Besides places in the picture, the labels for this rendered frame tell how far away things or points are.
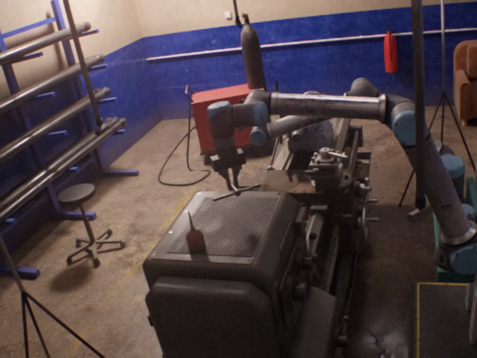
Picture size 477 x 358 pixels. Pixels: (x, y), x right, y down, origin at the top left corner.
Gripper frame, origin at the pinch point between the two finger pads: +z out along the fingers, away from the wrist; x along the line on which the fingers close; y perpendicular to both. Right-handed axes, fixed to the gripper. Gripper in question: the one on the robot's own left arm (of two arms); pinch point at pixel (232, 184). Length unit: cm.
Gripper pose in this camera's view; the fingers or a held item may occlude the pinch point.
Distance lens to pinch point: 196.2
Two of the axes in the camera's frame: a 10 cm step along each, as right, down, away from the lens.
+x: -9.5, 2.7, -1.8
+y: -2.8, -3.7, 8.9
